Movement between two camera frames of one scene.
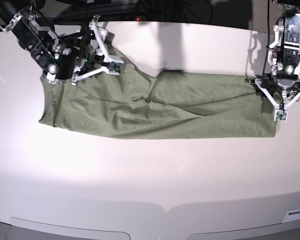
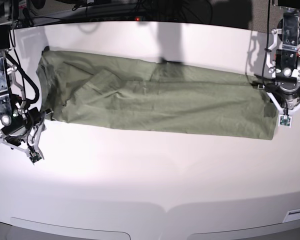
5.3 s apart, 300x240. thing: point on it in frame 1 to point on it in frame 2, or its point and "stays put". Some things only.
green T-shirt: x=188 y=103 stays put
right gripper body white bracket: x=284 y=106 to x=286 y=112
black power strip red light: x=139 y=18 stays put
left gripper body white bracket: x=103 y=51 to x=35 y=135
